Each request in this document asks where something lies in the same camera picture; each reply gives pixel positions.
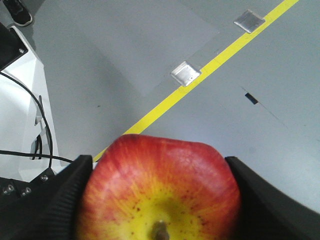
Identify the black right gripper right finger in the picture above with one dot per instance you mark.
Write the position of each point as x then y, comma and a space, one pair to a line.
267, 213

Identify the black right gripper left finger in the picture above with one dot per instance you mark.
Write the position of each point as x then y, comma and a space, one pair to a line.
45, 208

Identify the red yellow apple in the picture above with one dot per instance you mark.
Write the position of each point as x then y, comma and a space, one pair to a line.
153, 188

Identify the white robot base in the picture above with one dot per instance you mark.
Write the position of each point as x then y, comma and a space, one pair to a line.
26, 122

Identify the silver floor plate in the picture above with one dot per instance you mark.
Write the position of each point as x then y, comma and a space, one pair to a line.
249, 21
185, 73

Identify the black shoe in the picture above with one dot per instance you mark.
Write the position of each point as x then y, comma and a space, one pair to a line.
18, 12

